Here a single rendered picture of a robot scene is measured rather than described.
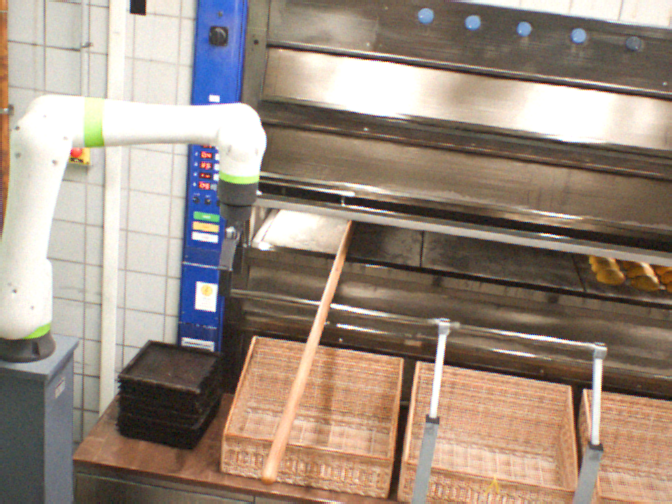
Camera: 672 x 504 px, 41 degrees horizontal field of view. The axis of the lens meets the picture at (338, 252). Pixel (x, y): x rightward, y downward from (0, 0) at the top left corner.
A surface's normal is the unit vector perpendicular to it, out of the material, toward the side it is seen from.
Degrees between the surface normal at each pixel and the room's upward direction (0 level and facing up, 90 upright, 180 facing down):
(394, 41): 90
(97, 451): 0
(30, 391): 90
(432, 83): 70
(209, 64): 90
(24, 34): 90
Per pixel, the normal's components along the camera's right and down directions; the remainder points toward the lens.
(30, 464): -0.11, 0.34
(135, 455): 0.11, -0.93
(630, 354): -0.07, 0.00
